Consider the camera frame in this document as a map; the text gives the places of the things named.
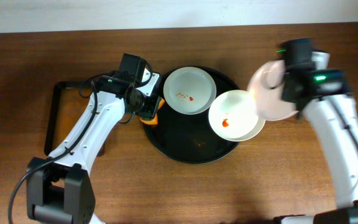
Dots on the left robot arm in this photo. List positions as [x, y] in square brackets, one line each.
[58, 187]

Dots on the round black serving tray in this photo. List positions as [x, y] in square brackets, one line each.
[187, 138]

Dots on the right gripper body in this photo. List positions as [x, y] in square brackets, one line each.
[291, 90]

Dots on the orange green scrub sponge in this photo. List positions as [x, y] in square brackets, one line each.
[154, 119]

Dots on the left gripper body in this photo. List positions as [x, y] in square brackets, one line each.
[151, 109]

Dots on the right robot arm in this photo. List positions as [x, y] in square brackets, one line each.
[325, 100]

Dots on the white plate with sauce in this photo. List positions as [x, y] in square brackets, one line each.
[266, 87]

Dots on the cream plate with sauce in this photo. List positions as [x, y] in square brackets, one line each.
[233, 116]

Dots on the grey-white plate with sauce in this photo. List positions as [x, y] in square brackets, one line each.
[189, 90]

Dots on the black rectangular water tray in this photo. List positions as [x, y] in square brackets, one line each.
[65, 108]

